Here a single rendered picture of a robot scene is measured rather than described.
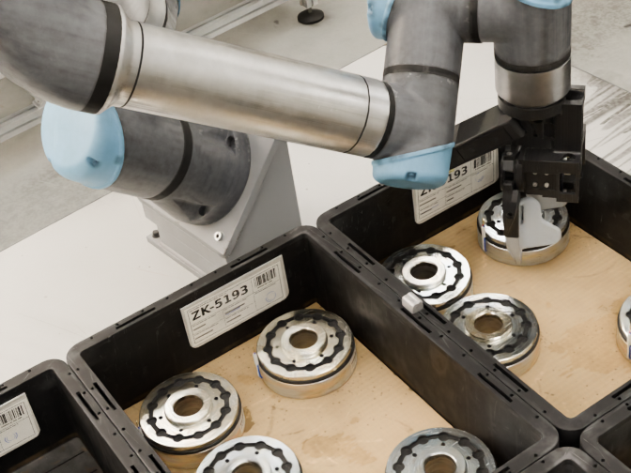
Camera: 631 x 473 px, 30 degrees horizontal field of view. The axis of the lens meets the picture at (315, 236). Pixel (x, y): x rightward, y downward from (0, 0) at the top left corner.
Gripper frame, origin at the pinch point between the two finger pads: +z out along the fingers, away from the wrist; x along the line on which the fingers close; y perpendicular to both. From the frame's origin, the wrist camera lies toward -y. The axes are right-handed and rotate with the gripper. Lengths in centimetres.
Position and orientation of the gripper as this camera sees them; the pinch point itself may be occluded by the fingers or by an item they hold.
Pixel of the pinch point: (515, 239)
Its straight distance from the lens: 134.0
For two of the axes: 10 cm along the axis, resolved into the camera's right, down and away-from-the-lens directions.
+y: 9.6, 0.8, -2.8
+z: 1.2, 7.6, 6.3
